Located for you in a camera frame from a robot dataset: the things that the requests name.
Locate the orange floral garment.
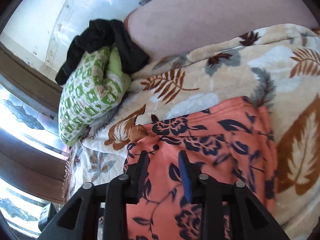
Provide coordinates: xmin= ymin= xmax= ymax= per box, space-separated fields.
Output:
xmin=124 ymin=97 xmax=277 ymax=239

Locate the window with frosted glass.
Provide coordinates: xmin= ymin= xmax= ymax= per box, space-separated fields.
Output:
xmin=1 ymin=87 xmax=69 ymax=239

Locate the green white patterned pillow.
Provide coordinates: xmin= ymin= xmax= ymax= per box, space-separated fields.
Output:
xmin=58 ymin=46 xmax=131 ymax=147

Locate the cream leaf pattern blanket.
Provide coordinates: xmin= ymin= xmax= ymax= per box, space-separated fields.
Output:
xmin=63 ymin=24 xmax=319 ymax=239

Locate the black cloth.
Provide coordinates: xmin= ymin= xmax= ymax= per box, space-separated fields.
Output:
xmin=55 ymin=19 xmax=150 ymax=85

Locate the pink bolster cushion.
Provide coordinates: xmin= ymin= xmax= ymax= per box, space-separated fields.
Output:
xmin=124 ymin=0 xmax=318 ymax=60

